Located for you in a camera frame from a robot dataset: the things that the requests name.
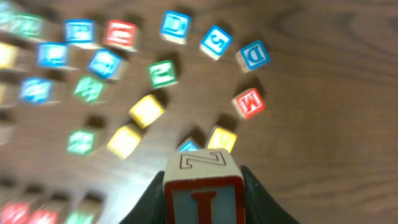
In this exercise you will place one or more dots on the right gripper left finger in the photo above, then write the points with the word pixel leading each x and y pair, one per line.
pixel 150 208

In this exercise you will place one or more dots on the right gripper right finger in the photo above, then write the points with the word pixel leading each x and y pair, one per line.
pixel 260 206

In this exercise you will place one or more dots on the red I block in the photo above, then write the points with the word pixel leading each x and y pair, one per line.
pixel 204 186

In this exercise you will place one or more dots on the green R block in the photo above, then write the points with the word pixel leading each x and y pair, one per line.
pixel 87 212

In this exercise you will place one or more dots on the red U block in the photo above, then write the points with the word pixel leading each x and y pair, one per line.
pixel 51 212

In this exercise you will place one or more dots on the red E block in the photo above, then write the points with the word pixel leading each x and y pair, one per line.
pixel 16 211

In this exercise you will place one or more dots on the yellow block centre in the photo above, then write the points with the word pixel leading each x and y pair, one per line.
pixel 124 141

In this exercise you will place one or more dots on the blue T block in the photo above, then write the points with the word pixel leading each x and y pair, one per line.
pixel 188 145

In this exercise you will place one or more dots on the yellow K block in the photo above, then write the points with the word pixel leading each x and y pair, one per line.
pixel 221 138

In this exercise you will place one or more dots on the green 4 block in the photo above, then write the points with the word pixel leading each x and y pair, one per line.
pixel 81 141

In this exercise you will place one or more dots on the yellow G block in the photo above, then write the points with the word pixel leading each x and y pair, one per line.
pixel 146 111

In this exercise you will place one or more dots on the red M block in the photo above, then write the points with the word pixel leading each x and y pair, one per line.
pixel 249 103

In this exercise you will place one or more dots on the green B block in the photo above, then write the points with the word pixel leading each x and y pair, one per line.
pixel 89 89

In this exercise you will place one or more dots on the green J block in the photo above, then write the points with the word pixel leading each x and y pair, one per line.
pixel 162 74

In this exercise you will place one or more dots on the blue D block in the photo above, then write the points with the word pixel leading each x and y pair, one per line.
pixel 252 56

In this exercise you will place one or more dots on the blue H block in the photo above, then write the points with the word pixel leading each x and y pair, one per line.
pixel 107 65

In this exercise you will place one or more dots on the blue 2 block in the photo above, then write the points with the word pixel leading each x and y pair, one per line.
pixel 40 91

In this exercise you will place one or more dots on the blue S block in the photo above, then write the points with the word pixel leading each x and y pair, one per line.
pixel 215 42

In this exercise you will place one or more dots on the red C block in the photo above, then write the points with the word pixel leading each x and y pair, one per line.
pixel 122 35

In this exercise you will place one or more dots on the blue L block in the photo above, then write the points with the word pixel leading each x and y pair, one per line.
pixel 54 55

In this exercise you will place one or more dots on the blue J block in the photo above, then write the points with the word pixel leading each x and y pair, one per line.
pixel 175 27

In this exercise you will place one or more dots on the blue P block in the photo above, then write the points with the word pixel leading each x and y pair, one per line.
pixel 81 33

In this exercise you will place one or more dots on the yellow S block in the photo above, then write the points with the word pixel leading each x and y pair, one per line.
pixel 9 56

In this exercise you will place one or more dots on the green Z block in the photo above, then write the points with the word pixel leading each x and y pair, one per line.
pixel 27 26

